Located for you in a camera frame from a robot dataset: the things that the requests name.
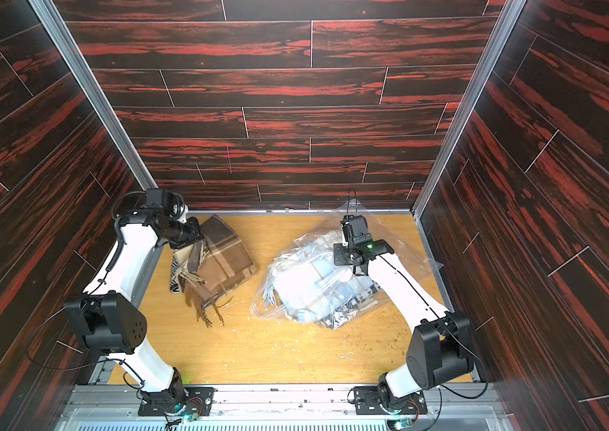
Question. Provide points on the clear plastic vacuum bag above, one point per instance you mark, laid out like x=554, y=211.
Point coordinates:
x=328, y=232

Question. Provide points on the black white smiley scarf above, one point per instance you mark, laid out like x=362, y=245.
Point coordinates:
x=342, y=308

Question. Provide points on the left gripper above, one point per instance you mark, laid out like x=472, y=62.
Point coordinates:
x=196, y=233

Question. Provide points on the aluminium front rail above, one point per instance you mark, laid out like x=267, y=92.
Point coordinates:
x=288, y=407

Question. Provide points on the brown plaid fringed scarf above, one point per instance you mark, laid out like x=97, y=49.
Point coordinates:
x=212, y=268

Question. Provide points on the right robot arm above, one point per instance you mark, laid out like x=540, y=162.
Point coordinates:
x=440, y=347

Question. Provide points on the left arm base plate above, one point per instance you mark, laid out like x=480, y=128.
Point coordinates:
x=192, y=401

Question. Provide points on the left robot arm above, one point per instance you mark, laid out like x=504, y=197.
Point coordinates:
x=105, y=317

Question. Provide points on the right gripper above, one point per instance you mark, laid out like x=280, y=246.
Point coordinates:
x=346, y=254

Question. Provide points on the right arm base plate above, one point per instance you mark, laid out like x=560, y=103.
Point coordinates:
x=371, y=400

